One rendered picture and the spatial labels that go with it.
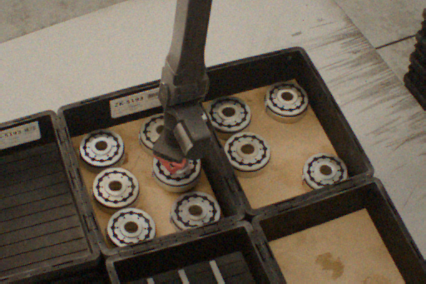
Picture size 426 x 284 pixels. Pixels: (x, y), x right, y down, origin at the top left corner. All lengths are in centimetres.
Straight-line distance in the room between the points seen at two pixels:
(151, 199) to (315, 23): 83
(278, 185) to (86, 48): 73
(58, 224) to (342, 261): 61
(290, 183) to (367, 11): 180
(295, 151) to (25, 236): 64
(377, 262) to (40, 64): 108
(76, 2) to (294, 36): 140
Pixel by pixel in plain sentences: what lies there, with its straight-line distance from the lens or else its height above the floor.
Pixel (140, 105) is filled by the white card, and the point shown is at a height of 88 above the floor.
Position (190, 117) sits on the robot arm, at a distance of 143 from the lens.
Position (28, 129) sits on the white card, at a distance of 171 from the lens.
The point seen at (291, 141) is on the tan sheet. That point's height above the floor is 83.
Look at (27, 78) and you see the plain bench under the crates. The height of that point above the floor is 70.
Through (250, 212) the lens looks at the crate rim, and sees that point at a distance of 152.
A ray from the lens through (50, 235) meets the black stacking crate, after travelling 163.
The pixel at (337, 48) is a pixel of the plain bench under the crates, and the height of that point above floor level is 70.
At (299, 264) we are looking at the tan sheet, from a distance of 158.
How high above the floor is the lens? 221
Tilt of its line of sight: 51 degrees down
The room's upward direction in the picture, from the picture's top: 3 degrees clockwise
